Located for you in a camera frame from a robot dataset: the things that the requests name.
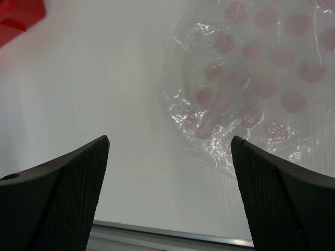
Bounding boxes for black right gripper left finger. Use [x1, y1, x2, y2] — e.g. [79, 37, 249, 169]
[1, 135, 109, 250]

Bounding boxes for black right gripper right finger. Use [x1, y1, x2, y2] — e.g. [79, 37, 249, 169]
[231, 136, 334, 250]

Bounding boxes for clear pink-dotted zip bag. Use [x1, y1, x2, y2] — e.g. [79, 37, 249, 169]
[160, 1, 334, 176]

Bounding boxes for red plastic tray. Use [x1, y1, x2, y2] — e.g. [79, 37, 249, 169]
[1, 0, 46, 47]

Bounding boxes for aluminium table rail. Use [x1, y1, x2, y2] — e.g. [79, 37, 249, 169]
[86, 221, 254, 250]

